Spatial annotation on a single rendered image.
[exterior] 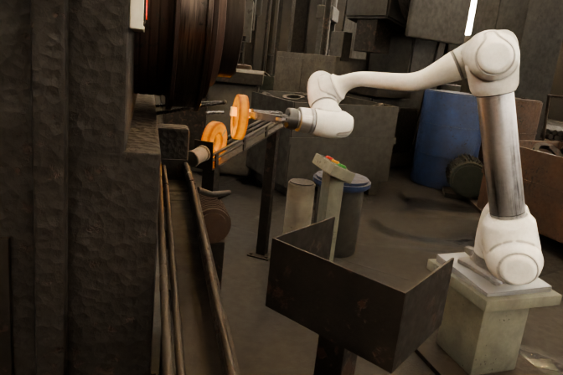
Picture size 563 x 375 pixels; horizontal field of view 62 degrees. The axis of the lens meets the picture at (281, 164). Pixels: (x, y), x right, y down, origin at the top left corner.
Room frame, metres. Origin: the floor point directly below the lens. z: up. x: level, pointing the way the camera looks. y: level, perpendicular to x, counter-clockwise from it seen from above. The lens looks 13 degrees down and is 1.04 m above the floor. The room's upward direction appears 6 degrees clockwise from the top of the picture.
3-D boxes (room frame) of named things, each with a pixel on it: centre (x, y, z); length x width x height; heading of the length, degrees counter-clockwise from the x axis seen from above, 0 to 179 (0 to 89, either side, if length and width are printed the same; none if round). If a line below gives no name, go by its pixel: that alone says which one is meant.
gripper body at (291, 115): (1.65, 0.01, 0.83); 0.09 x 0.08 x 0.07; 106
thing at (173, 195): (1.24, 0.28, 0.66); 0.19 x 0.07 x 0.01; 17
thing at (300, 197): (2.00, -0.10, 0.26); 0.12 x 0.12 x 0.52
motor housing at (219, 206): (1.57, 0.23, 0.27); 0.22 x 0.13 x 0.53; 17
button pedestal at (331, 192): (2.08, -0.24, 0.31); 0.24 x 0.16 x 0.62; 17
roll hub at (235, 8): (1.25, 0.18, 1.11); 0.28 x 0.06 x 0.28; 17
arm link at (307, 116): (1.67, -0.06, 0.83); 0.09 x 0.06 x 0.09; 16
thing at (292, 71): (5.67, -0.31, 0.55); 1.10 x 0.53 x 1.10; 37
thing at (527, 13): (5.82, -2.56, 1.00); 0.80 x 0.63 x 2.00; 22
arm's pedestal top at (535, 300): (1.59, -0.80, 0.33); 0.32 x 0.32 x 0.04; 19
